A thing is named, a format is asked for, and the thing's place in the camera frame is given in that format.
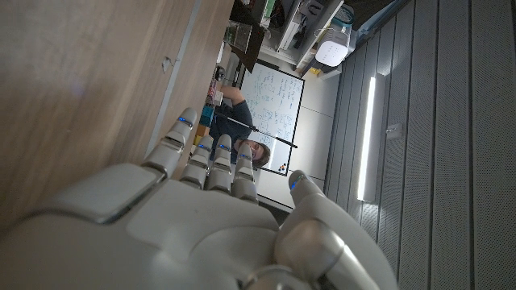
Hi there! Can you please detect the long ceiling light strip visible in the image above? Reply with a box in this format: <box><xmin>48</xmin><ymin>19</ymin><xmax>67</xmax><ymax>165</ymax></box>
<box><xmin>356</xmin><ymin>76</ymin><xmax>377</xmax><ymax>201</ymax></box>

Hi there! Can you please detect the teal cube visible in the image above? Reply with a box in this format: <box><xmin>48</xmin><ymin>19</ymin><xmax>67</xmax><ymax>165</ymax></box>
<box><xmin>200</xmin><ymin>105</ymin><xmax>215</xmax><ymax>126</ymax></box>

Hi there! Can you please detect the small grey ceiling fixture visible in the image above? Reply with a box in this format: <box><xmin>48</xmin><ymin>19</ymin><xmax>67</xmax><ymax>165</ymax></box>
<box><xmin>385</xmin><ymin>122</ymin><xmax>404</xmax><ymax>140</ymax></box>

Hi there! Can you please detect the black computer monitor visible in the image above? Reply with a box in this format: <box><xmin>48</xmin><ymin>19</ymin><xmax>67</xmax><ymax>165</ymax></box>
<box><xmin>228</xmin><ymin>0</ymin><xmax>267</xmax><ymax>74</ymax></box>

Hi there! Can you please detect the thin pole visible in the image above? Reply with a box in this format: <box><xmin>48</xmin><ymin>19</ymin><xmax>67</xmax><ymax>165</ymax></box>
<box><xmin>214</xmin><ymin>112</ymin><xmax>299</xmax><ymax>149</ymax></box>

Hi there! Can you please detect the white open shelf unit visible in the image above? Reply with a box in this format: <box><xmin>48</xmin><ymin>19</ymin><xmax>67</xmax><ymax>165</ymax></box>
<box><xmin>260</xmin><ymin>0</ymin><xmax>346</xmax><ymax>72</ymax></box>

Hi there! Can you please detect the person in dark shirt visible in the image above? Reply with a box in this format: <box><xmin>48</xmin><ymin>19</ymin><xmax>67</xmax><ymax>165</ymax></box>
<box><xmin>208</xmin><ymin>84</ymin><xmax>272</xmax><ymax>169</ymax></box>

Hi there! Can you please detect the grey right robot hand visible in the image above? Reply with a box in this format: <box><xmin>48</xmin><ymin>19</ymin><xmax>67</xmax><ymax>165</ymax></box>
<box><xmin>0</xmin><ymin>106</ymin><xmax>400</xmax><ymax>290</ymax></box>

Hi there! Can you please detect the whiteboard with black frame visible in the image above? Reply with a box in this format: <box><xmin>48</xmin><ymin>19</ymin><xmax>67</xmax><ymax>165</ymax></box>
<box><xmin>239</xmin><ymin>59</ymin><xmax>306</xmax><ymax>177</ymax></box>

